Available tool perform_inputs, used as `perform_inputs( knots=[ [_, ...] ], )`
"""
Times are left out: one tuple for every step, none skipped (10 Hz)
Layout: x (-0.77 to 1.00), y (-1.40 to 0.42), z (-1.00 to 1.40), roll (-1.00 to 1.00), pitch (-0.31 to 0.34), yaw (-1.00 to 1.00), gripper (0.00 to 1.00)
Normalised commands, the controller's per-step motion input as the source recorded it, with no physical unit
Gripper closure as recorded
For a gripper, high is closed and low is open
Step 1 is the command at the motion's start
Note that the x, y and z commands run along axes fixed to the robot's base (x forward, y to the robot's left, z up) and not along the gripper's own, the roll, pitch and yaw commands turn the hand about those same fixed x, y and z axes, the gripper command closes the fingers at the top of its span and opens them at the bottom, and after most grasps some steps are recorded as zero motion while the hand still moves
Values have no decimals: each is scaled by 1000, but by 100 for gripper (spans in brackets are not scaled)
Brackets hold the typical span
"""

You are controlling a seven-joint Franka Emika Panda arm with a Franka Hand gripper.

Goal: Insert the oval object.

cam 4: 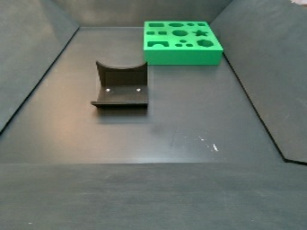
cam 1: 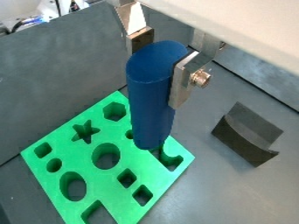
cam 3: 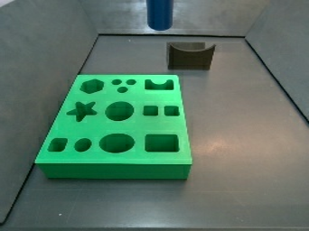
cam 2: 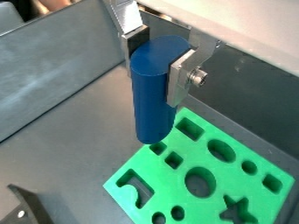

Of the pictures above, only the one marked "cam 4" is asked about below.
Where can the black curved holder stand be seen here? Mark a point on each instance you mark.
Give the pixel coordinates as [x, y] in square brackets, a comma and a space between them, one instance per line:
[123, 80]

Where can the green shape sorter block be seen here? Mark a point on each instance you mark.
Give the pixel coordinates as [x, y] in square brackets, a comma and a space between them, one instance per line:
[181, 43]

